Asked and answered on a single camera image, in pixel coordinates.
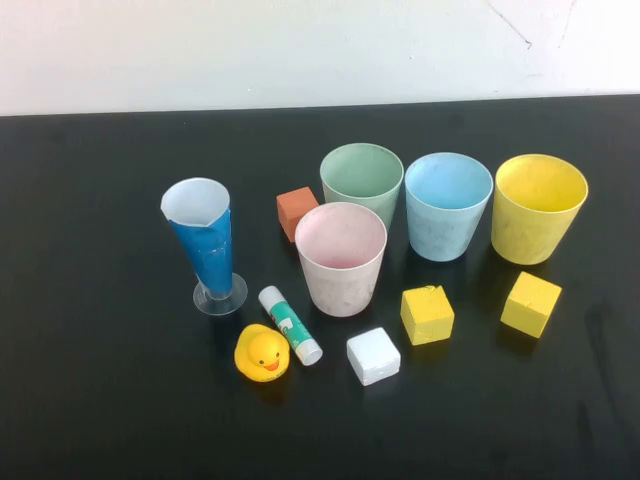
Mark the yellow plastic cup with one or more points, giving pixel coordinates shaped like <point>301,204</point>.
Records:
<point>530,240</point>

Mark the yellow cube block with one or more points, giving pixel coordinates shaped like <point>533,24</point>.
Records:
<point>530,305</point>

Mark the pink plastic cup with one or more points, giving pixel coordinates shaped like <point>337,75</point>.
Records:
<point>340,290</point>

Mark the yellow cube block chipped corner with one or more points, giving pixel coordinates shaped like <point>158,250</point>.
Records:
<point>427,317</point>

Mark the blue taped conical measuring glass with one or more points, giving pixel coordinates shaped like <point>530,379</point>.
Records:
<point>205,245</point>

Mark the green plastic cup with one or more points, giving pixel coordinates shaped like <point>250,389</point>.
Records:
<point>360,175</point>

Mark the orange cube block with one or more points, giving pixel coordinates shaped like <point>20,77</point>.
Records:
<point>295,210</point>

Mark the white cube block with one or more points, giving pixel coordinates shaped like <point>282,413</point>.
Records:
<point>372,355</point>

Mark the light blue plastic cup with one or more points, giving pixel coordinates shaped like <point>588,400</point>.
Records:
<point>440,235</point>

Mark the white green glue stick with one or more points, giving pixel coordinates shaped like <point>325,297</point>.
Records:
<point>290,325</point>

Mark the yellow rubber duck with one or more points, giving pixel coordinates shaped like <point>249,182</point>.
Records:
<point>262,355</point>

